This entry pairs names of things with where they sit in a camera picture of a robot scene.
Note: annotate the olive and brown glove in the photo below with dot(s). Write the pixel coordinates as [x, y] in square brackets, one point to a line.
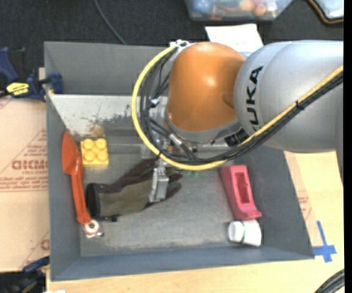
[124, 197]

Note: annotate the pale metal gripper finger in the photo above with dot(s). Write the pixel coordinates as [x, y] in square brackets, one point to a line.
[163, 188]
[153, 191]

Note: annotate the orange toy shovel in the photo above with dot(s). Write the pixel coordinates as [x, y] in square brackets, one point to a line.
[72, 160]

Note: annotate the brown cardboard board red print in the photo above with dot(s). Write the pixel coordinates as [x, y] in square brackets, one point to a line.
[17, 218]

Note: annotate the white plastic bottle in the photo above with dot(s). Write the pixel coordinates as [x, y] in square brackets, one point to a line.
[249, 233]

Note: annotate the pink-red plastic block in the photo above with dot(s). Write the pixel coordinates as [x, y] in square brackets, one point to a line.
[240, 194]

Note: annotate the yellow toy brick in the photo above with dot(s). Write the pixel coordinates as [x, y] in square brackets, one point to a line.
[94, 152]

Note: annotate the grey metal bin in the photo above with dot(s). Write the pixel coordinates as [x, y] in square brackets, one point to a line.
[194, 218]

